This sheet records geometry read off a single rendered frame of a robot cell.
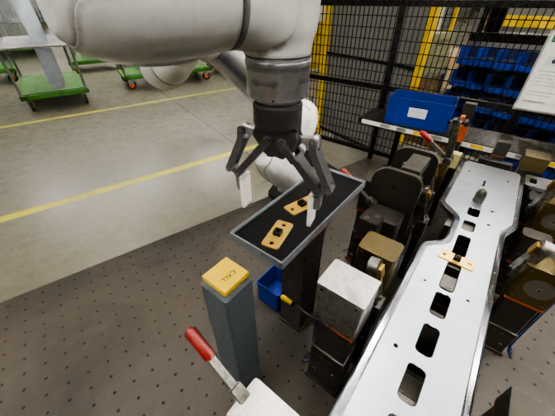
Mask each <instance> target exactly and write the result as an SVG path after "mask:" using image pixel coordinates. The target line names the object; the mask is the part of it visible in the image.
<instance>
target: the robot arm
mask: <svg viewBox="0 0 555 416"><path fill-rule="evenodd" d="M320 2H321V0H36V3H37V5H38V8H39V9H40V12H41V14H42V16H43V18H44V20H45V22H46V24H47V26H48V27H49V28H50V30H51V31H52V32H53V33H54V34H55V35H56V37H57V38H58V39H60V40H62V41H63V42H64V43H66V44H67V45H68V46H69V47H70V48H71V49H72V50H74V51H76V52H78V53H80V54H83V55H86V56H87V57H90V58H93V59H98V60H101V61H105V62H108V63H113V64H129V65H132V66H136V67H140V71H141V73H142V75H143V77H144V79H145V80H146V81H147V82H148V83H149V84H151V85H152V86H154V87H156V88H159V89H163V90H169V89H173V88H176V87H178V86H180V85H181V84H182V83H183V82H184V81H186V80H187V78H188V77H189V75H190V73H191V72H192V71H193V70H194V69H195V68H196V66H197V64H198V62H199V60H201V61H206V62H209V63H210V64H211V65H212V66H213V67H214V68H215V69H216V70H217V71H218V72H220V73H221V74H222V75H223V76H224V77H225V78H226V79H227V80H228V81H229V82H231V83H232V84H233V85H234V86H235V87H236V88H237V89H238V90H239V91H240V92H242V93H243V94H244V95H245V96H246V97H247V98H248V99H249V100H250V101H251V102H252V103H253V113H254V124H255V126H251V125H250V123H249V122H248V121H246V122H245V123H243V124H242V125H240V126H238V127H237V139H236V141H235V145H234V147H233V149H232V151H231V154H230V157H229V159H228V162H227V164H226V166H225V169H226V170H227V171H228V172H230V171H231V172H233V173H234V174H235V176H236V184H237V188H238V189H239V190H240V195H241V204H242V207H243V208H245V207H246V206H247V205H248V204H249V203H250V202H251V201H252V194H251V181H250V171H248V170H247V171H246V172H245V170H246V169H247V168H248V167H249V166H250V165H251V164H252V163H253V162H254V161H255V166H256V168H257V169H258V171H259V173H260V174H261V175H262V176H263V177H264V178H265V179H266V180H267V181H268V182H270V183H272V184H273V185H274V186H276V187H277V189H278V190H279V191H280V192H283V193H284V192H285V191H287V190H288V189H290V188H291V187H293V186H294V185H295V184H297V183H298V182H299V181H300V180H302V179H303V180H304V181H305V183H306V184H307V186H308V187H309V188H310V189H311V193H310V194H309V199H308V209H307V219H306V226H308V227H310V226H311V224H312V222H313V220H314V219H315V210H319V209H320V207H321V205H322V199H323V195H327V196H330V195H331V193H332V191H333V190H334V188H335V184H334V180H333V178H332V176H331V173H330V170H329V167H328V164H327V162H326V160H325V156H324V154H323V151H322V149H321V137H320V135H319V134H315V129H316V127H317V123H318V110H317V108H316V106H315V104H314V103H313V102H311V101H309V100H306V99H305V98H306V97H307V95H308V91H309V78H310V66H311V49H312V45H313V40H314V38H315V33H316V31H317V27H318V22H319V16H320ZM243 51H244V52H243ZM252 135H253V136H254V138H255V139H256V141H257V143H258V144H259V145H258V146H257V147H256V148H255V149H254V150H253V151H252V153H251V154H250V155H249V156H248V157H247V159H246V160H245V161H243V162H242V164H241V165H239V164H238V163H239V161H240V158H241V156H242V153H243V152H244V148H245V146H246V144H247V143H248V140H249V137H251V136H252ZM306 150H309V155H310V157H311V161H312V163H313V166H314V167H312V166H311V165H310V164H309V163H308V161H307V160H306V158H305V156H304V153H305V152H306ZM315 172H316V173H315Z"/></svg>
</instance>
